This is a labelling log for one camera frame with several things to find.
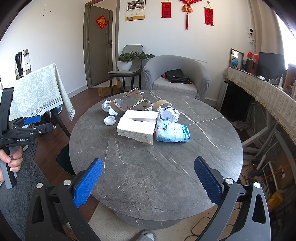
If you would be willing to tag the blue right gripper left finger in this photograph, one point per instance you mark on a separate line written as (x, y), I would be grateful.
(86, 183)

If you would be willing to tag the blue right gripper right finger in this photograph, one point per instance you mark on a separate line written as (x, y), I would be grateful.
(210, 179)

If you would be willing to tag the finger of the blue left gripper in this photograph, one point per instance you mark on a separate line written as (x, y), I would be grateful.
(32, 120)

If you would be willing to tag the white plastic lid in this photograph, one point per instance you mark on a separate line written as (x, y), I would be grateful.
(109, 120)

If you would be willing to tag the blue white plastic bag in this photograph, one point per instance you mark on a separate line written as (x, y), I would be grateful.
(171, 132)

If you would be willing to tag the white tissue box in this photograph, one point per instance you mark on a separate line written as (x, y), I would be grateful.
(138, 125)

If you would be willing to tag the brown tape roll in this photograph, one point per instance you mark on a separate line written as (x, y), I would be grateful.
(118, 106)
(159, 103)

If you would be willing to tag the dark green trash bin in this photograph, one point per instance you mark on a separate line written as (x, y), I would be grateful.
(63, 161)

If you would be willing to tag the person's left hand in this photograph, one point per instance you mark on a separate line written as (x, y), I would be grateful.
(14, 162)

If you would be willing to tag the black table leg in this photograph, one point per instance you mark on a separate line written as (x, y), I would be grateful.
(57, 120)

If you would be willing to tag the round grey marble table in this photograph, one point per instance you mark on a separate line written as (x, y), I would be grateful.
(155, 186)

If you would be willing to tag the electric kettle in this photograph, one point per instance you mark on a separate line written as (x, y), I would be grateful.
(22, 64)

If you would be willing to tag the cardboard box on floor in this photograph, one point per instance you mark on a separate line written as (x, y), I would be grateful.
(104, 89)

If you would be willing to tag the clear plastic package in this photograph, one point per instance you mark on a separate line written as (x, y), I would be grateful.
(135, 100)

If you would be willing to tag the beige fringed table runner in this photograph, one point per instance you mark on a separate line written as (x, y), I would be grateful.
(281, 106)

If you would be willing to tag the potted green plant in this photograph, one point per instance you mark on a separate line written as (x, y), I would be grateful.
(129, 59)

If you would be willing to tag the black handbag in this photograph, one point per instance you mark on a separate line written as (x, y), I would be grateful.
(177, 76)

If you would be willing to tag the grey door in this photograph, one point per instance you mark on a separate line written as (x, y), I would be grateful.
(97, 46)

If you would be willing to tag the grey dining chair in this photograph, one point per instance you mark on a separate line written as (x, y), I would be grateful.
(135, 70)

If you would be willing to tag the red fu door sticker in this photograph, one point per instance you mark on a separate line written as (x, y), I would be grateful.
(102, 22)

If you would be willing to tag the small globe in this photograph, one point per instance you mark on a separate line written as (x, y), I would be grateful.
(234, 62)

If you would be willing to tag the grey armchair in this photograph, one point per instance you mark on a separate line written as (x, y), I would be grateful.
(155, 79)

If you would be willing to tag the framed picture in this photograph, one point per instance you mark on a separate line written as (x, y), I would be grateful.
(238, 55)

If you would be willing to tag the black monitor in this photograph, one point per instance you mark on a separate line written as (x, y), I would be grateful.
(270, 65)

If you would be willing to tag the red scroll right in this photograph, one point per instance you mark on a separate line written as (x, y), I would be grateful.
(208, 11)

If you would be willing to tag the red scroll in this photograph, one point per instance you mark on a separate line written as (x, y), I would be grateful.
(166, 9)
(208, 11)

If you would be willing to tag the red scroll left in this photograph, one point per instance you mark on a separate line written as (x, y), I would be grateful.
(166, 9)

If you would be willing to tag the red chinese knot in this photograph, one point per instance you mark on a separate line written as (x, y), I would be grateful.
(188, 9)

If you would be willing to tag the wall calendar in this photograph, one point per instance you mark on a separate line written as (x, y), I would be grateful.
(135, 10)

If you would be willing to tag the white security camera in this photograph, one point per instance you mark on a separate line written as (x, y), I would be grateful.
(251, 36)

